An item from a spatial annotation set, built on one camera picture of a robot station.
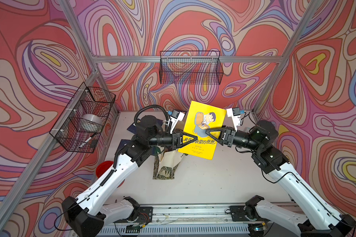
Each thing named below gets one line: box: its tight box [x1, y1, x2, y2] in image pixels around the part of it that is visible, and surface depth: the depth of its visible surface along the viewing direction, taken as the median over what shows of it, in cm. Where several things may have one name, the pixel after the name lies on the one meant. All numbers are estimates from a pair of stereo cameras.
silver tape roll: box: [78, 113, 103, 132], surface depth 73 cm
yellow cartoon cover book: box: [178, 100, 227, 160], surface depth 57 cm
